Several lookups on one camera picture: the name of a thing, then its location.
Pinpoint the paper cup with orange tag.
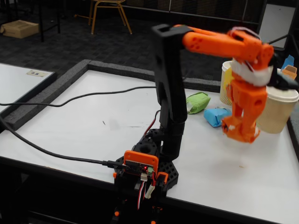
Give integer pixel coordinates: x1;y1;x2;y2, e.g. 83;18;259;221
256;87;299;134

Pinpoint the black orange table clamp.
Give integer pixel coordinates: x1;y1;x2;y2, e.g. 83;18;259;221
149;171;169;224
112;171;138;224

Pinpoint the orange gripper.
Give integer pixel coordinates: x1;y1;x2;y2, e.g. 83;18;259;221
226;78;268;133

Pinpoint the yellow welcome paper sign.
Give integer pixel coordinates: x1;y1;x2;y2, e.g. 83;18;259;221
223;67;234;103

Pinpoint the red white black wire bundle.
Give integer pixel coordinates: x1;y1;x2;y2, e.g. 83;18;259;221
136;172;157;210

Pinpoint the whiteboard with black frame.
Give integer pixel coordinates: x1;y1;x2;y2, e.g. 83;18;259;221
0;62;57;119

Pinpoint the red black servo wire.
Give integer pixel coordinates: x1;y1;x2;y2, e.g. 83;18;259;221
143;109;162;138

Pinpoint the brown cardboard box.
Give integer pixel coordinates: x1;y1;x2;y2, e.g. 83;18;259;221
0;20;39;39

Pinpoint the blue paper bundle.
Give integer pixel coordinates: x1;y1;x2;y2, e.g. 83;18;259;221
203;107;233;128

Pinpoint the black metal table frame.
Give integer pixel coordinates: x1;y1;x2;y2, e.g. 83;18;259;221
37;0;61;42

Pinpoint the orange bin picture tag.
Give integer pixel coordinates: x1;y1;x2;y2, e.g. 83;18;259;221
281;65;297;79

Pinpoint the thin black camera cable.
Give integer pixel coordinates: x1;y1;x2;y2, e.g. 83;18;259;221
0;85;157;108

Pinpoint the white tape wrap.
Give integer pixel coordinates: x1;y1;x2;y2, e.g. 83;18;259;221
231;60;273;86

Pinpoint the thin black bar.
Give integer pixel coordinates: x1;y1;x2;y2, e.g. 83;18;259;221
268;34;292;45

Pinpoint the orange mounted controller board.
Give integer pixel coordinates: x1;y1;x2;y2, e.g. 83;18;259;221
123;150;159;182

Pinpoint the blue bin picture tag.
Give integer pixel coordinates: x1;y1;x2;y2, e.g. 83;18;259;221
281;55;294;70

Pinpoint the black foam border strip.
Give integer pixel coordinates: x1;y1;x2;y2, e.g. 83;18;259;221
184;77;221;93
1;59;92;131
286;111;299;164
87;60;156;81

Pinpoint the small paper label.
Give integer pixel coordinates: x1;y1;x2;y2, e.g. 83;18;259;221
26;70;49;77

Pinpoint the thick black USB cable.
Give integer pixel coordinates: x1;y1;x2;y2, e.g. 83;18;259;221
0;115;128;170

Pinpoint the paper cup with green tag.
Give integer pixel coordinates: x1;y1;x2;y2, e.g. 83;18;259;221
219;60;234;107

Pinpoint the white panel with dark frame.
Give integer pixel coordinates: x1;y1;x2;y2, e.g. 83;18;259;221
256;3;299;51

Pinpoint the green paper bundle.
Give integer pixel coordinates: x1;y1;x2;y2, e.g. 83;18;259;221
186;91;211;115

